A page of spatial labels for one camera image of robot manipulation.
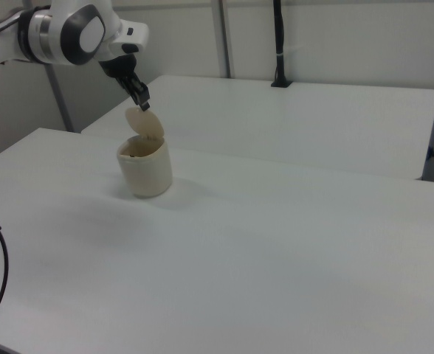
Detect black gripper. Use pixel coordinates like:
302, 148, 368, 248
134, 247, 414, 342
97, 54, 152, 113

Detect cream trash bin lid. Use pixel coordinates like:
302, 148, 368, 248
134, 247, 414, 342
123, 106, 165, 142

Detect cream round trash bin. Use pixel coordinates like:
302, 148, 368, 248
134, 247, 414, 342
116, 134, 173, 199

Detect white table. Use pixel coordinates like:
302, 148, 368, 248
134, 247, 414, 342
80, 74, 434, 181

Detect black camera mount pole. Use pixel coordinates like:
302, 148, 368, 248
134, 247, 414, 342
270, 0, 294, 89

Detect black cable along pole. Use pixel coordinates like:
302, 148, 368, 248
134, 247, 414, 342
280, 10, 289, 81

